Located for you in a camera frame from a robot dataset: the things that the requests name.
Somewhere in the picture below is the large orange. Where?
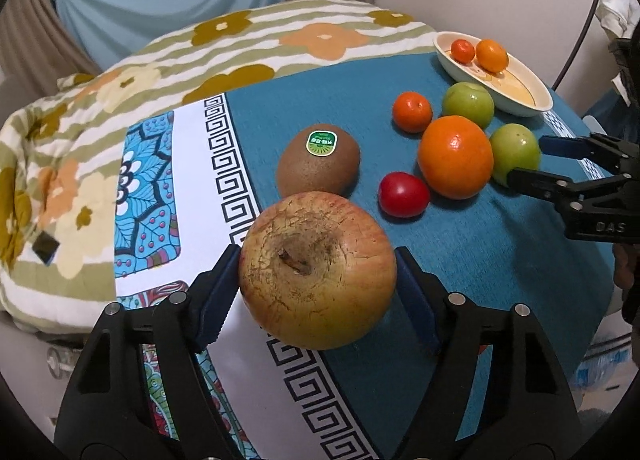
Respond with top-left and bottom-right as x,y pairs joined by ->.
417,115 -> 494,199

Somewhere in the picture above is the thin metal rack rod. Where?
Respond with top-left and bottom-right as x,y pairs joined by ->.
552,0 -> 601,88

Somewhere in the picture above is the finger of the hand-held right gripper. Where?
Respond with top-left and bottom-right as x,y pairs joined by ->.
507,167 -> 631,211
539,133 -> 640,175

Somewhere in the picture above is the brown kiwi with green sticker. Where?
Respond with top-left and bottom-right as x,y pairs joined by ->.
276,123 -> 361,199

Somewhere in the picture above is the floral striped blanket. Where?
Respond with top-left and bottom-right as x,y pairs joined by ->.
0,0 -> 441,331

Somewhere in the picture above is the blue patterned tablecloth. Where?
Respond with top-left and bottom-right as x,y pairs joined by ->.
112,48 -> 618,460

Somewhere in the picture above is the large yellow-red apple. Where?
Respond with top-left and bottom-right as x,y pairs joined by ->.
238,191 -> 398,351

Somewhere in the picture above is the person's right hand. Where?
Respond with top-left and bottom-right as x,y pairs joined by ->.
612,243 -> 640,323

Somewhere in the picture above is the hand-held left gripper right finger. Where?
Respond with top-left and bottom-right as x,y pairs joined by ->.
380,246 -> 583,460

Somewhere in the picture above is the green apple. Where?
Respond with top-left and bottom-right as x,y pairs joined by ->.
442,82 -> 495,130
489,123 -> 541,186

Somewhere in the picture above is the small dark orange tangerine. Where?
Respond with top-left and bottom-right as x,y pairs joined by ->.
392,92 -> 433,133

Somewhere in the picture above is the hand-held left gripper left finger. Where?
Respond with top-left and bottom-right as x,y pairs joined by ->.
52,243 -> 251,460

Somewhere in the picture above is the small orange mandarin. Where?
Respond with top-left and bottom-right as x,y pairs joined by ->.
475,39 -> 509,74

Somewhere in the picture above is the plastic-wrapped water bottle pack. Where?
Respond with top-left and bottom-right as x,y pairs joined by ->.
570,335 -> 636,406

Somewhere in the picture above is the small black square object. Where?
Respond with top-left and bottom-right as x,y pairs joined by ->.
32,231 -> 60,266

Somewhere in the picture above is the small red tomato in bowl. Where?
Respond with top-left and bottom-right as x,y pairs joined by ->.
451,39 -> 475,64

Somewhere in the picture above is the white oval bowl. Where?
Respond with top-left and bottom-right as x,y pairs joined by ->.
433,32 -> 553,118

